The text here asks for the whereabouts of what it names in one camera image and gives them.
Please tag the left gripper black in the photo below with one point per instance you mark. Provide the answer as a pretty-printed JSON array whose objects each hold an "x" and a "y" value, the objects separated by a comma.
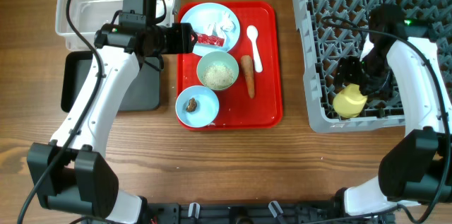
[{"x": 183, "y": 42}]

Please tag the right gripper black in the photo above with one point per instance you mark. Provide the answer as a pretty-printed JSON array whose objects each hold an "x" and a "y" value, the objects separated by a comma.
[{"x": 346, "y": 71}]

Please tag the red snack wrapper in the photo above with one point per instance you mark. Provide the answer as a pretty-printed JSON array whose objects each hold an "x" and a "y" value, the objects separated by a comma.
[{"x": 204, "y": 39}]

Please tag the yellow cup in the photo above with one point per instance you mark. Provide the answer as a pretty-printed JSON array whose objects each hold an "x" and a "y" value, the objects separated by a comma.
[{"x": 349, "y": 102}]

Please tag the white tissue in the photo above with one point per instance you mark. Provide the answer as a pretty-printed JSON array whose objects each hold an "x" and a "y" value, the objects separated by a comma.
[{"x": 221, "y": 28}]

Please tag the green bowl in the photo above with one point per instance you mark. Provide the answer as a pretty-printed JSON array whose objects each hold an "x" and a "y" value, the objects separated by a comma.
[{"x": 217, "y": 57}]

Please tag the white rice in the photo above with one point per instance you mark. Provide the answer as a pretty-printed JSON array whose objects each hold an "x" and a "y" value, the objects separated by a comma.
[{"x": 217, "y": 77}]

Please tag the white plastic spoon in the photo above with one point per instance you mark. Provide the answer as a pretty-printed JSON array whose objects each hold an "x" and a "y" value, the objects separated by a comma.
[{"x": 252, "y": 34}]

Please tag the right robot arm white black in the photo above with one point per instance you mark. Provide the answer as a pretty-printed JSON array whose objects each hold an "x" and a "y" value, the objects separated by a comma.
[{"x": 400, "y": 53}]

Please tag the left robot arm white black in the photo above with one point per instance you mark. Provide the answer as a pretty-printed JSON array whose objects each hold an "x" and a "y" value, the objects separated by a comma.
[{"x": 70, "y": 173}]

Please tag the grey dishwasher rack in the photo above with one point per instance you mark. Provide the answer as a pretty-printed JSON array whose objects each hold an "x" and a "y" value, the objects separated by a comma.
[{"x": 331, "y": 30}]

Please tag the large light blue plate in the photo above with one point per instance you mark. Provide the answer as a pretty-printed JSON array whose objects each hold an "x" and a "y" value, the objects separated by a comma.
[{"x": 201, "y": 15}]

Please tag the black tray bin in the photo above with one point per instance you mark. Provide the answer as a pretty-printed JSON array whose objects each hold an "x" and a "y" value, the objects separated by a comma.
[{"x": 142, "y": 95}]

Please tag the brown food scrap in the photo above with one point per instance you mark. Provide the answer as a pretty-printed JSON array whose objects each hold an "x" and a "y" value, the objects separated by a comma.
[{"x": 192, "y": 105}]

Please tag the orange carrot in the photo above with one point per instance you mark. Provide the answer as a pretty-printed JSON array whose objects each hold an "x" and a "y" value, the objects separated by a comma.
[{"x": 248, "y": 72}]

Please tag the small light blue bowl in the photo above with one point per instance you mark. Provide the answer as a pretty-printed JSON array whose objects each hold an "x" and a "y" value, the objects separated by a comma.
[{"x": 206, "y": 111}]

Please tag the clear plastic bin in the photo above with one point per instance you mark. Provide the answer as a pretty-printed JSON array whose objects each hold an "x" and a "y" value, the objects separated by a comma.
[{"x": 88, "y": 16}]

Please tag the red serving tray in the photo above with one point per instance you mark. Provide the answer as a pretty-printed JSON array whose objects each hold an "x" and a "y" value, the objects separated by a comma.
[{"x": 237, "y": 109}]

